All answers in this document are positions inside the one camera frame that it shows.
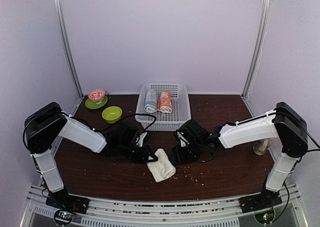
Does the white perforated plastic basket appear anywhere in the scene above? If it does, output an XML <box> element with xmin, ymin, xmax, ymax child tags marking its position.
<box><xmin>135</xmin><ymin>83</ymin><xmax>191</xmax><ymax>132</ymax></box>

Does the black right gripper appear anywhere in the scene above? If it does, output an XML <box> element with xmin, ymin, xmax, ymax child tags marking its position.
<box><xmin>167</xmin><ymin>140</ymin><xmax>205</xmax><ymax>165</ymax></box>

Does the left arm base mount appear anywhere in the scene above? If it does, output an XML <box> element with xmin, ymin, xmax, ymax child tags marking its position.
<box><xmin>45</xmin><ymin>188</ymin><xmax>90</xmax><ymax>227</ymax></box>

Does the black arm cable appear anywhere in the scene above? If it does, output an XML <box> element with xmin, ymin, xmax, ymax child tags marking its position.
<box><xmin>274</xmin><ymin>111</ymin><xmax>320</xmax><ymax>153</ymax></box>
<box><xmin>94</xmin><ymin>113</ymin><xmax>158</xmax><ymax>134</ymax></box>

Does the rolled light blue towel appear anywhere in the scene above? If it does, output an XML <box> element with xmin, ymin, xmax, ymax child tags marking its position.
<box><xmin>144</xmin><ymin>89</ymin><xmax>158</xmax><ymax>114</ymax></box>

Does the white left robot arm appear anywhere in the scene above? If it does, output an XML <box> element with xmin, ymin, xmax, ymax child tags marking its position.
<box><xmin>22</xmin><ymin>102</ymin><xmax>158</xmax><ymax>209</ymax></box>

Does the red white patterned bowl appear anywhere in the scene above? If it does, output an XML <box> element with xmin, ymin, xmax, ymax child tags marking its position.
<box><xmin>88</xmin><ymin>89</ymin><xmax>106</xmax><ymax>103</ymax></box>

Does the cream white towel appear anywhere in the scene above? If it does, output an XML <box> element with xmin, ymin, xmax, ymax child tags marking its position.
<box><xmin>147</xmin><ymin>148</ymin><xmax>176</xmax><ymax>183</ymax></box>

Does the green plastic plate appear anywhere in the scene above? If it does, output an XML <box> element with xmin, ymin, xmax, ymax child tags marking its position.
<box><xmin>85</xmin><ymin>96</ymin><xmax>108</xmax><ymax>110</ymax></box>

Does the aluminium frame post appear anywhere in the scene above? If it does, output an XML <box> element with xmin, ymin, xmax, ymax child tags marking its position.
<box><xmin>242</xmin><ymin>0</ymin><xmax>272</xmax><ymax>101</ymax></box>
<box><xmin>53</xmin><ymin>0</ymin><xmax>84</xmax><ymax>99</ymax></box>

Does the cream patterned cup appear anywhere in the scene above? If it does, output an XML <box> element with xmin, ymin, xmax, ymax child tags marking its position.
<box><xmin>252</xmin><ymin>138</ymin><xmax>274</xmax><ymax>156</ymax></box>

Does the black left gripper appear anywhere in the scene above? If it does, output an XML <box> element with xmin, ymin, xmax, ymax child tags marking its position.
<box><xmin>118</xmin><ymin>141</ymin><xmax>158</xmax><ymax>163</ymax></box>

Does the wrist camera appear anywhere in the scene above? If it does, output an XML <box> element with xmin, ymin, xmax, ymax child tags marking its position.
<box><xmin>135</xmin><ymin>131</ymin><xmax>148</xmax><ymax>147</ymax></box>
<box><xmin>176</xmin><ymin>132</ymin><xmax>189</xmax><ymax>148</ymax></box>

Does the left aluminium frame post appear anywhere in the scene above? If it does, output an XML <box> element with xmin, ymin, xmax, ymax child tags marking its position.
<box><xmin>53</xmin><ymin>0</ymin><xmax>84</xmax><ymax>99</ymax></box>

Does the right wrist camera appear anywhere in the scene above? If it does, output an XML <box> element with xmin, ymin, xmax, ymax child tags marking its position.
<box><xmin>176</xmin><ymin>132</ymin><xmax>189</xmax><ymax>148</ymax></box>

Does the green plastic bowl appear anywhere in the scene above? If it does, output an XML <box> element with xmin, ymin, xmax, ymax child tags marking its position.
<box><xmin>101</xmin><ymin>106</ymin><xmax>123</xmax><ymax>124</ymax></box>

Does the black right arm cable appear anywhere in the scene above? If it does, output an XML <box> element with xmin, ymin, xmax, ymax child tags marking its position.
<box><xmin>274</xmin><ymin>111</ymin><xmax>320</xmax><ymax>153</ymax></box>

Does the orange bunny pattern towel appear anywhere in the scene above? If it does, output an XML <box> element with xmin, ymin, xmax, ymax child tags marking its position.
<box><xmin>157</xmin><ymin>90</ymin><xmax>173</xmax><ymax>114</ymax></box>

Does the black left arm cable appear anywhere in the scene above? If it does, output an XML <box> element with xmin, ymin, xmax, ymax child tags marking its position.
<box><xmin>94</xmin><ymin>113</ymin><xmax>158</xmax><ymax>134</ymax></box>

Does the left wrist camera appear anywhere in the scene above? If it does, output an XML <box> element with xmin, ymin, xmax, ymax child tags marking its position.
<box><xmin>135</xmin><ymin>131</ymin><xmax>148</xmax><ymax>147</ymax></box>

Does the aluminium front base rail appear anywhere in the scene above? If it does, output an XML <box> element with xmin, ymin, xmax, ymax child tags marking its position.
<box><xmin>18</xmin><ymin>184</ymin><xmax>311</xmax><ymax>227</ymax></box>

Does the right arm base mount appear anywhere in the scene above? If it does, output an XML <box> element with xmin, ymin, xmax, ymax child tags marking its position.
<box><xmin>238</xmin><ymin>190</ymin><xmax>283</xmax><ymax>225</ymax></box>

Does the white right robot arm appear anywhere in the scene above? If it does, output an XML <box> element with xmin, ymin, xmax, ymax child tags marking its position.
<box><xmin>170</xmin><ymin>102</ymin><xmax>314</xmax><ymax>208</ymax></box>

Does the right aluminium frame post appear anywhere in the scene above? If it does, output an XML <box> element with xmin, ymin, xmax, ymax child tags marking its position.
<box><xmin>242</xmin><ymin>0</ymin><xmax>272</xmax><ymax>101</ymax></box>

